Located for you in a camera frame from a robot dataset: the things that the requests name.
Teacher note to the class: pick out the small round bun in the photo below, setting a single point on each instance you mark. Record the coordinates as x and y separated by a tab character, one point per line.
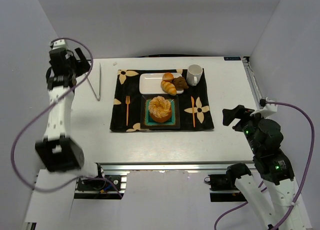
168	77

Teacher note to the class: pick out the brown chocolate muffin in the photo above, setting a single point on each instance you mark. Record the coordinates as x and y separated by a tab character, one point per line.
180	83

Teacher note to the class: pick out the teal square plate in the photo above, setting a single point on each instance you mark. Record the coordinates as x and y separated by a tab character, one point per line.
146	122

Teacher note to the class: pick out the metal serving tongs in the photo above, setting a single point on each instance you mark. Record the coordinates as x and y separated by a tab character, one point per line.
94	79

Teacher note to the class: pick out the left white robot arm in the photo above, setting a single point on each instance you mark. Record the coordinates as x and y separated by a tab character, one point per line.
57	150

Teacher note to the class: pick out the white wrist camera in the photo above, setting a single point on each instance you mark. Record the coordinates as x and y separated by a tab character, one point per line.
59	44
268	107

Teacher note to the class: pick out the XDOF table label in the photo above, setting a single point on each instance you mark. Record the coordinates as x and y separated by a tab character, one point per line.
232	58

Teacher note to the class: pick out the orange plastic fork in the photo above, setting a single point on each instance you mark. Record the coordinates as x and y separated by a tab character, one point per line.
127	101

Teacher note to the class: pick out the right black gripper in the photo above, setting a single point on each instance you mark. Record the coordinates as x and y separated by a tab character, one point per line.
239	121

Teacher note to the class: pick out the large sugared ring bread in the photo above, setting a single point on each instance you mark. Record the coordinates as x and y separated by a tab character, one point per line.
160	109

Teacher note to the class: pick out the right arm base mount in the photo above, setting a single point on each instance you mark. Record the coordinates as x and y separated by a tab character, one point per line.
222	186

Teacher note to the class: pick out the orange plastic knife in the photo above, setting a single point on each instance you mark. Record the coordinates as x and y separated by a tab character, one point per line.
193	111

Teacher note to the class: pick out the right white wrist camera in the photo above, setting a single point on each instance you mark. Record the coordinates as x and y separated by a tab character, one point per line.
268	107

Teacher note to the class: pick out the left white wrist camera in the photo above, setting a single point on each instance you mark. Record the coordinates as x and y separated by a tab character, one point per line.
59	44

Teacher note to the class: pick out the white mug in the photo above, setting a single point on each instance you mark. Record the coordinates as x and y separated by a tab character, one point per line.
194	74

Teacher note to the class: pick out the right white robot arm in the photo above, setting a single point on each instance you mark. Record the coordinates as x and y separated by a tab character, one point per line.
264	138

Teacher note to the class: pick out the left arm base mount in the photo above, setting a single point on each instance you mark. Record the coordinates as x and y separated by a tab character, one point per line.
110	189

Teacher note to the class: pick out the white rectangular bread plate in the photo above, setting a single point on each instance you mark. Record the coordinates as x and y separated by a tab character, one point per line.
150	84

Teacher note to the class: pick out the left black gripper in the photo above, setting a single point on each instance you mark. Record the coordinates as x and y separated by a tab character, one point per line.
75	62

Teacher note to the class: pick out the croissant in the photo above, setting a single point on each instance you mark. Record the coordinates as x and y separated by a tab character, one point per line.
168	88

